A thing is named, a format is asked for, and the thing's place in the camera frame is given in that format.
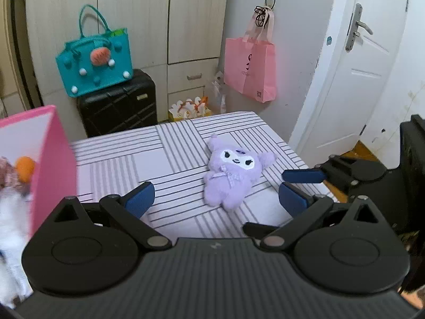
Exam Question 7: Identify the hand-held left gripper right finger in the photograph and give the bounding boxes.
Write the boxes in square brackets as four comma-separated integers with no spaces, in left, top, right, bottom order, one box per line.
[260,182,382,252]

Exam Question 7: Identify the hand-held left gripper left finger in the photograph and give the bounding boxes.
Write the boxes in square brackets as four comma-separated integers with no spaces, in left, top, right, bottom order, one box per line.
[46,182,172,252]

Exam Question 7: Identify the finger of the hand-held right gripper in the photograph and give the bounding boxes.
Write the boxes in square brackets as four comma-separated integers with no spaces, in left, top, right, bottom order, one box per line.
[242,222,280,240]
[282,154,387,195]

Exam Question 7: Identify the purple plush toy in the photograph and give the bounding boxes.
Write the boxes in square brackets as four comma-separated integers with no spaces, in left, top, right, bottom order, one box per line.
[203,133,278,212]

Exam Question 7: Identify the pink cardboard box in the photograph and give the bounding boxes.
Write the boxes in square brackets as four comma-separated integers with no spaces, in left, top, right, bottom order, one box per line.
[0,104,79,237]

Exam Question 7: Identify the floral pink scrunchie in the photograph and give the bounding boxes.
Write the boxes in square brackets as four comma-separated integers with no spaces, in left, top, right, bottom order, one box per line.
[0,156,28,195]

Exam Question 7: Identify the white panda plush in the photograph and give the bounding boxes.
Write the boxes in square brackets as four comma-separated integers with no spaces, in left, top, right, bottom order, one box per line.
[0,206,34,310]

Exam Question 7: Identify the striped tablecloth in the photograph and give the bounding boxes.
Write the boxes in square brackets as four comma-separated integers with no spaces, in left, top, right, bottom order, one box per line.
[68,111,340,240]

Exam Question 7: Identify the white door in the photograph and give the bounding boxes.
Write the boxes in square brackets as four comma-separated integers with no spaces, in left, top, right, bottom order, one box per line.
[292,0,413,156]

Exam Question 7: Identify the black suitcase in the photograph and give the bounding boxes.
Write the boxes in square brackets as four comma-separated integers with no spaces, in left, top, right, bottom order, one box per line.
[77,69,159,139]

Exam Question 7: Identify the yellow gift bag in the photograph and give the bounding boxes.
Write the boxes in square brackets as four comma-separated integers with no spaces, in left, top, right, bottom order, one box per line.
[169,96,212,123]

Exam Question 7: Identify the clear plastic bag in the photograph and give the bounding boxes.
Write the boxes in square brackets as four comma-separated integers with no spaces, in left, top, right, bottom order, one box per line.
[212,71,228,114]

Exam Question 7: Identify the pink shopping bag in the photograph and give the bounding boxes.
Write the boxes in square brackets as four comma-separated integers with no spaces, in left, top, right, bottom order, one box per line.
[223,13,277,104]

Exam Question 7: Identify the teal felt handbag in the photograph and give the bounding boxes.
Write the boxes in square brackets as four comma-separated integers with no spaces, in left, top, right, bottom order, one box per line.
[55,4,134,99]

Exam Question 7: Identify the beige wardrobe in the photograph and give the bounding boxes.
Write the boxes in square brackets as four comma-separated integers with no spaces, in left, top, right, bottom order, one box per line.
[25,0,230,124]

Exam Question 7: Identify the metal door handle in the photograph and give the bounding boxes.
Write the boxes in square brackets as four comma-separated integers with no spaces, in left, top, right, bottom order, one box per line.
[345,3,374,52]

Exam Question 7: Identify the black hair ties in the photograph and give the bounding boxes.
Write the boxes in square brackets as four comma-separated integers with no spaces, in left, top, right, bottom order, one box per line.
[254,0,277,27]

